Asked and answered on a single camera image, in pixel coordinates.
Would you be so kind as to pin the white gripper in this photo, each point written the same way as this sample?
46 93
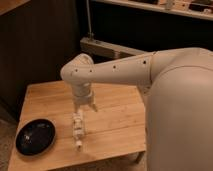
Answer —
85 98

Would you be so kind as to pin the small clear bottle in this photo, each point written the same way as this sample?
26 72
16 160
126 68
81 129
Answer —
78 129

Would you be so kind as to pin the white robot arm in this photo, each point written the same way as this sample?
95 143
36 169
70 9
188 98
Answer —
178 84

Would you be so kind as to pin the black ceramic bowl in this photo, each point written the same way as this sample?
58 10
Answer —
35 137

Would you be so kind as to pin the wooden table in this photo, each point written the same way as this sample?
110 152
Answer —
115 128

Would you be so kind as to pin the metal vertical pole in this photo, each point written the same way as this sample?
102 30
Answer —
90 32

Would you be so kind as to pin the upper wooden shelf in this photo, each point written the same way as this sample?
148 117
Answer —
176 7

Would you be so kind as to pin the grey metal rail beam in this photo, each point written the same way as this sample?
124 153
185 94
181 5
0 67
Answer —
105 49

